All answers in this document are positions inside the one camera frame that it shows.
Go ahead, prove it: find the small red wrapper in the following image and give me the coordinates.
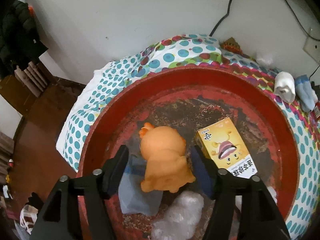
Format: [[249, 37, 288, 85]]
[[220, 37, 243, 55]]

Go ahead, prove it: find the red round tray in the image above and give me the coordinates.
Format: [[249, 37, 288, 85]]
[[79, 66, 299, 218]]

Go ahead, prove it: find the light blue sock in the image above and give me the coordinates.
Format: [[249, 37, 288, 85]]
[[118, 154, 163, 216]]

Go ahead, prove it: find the blue sock pair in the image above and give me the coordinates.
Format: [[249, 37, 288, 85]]
[[295, 75, 318, 112]]

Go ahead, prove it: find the clear plastic bag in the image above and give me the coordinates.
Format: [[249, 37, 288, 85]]
[[151, 191, 204, 239]]

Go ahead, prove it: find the orange plush toy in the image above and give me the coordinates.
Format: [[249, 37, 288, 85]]
[[139, 122, 196, 193]]

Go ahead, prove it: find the white crumpled tissue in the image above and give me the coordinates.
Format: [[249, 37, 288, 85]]
[[255, 54, 273, 68]]

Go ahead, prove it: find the yellow cartoon carton box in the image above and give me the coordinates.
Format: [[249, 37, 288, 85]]
[[195, 118, 257, 179]]

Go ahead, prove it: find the black hanging jacket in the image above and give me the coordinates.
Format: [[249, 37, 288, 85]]
[[1, 0, 48, 79]]

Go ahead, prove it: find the white wall socket plate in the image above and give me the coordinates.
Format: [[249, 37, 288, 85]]
[[303, 36, 320, 64]]

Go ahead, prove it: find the black cable on wall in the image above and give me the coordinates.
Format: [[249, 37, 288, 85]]
[[208, 0, 239, 37]]

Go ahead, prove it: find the colourful polka dot cloth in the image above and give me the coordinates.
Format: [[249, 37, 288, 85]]
[[56, 34, 319, 238]]

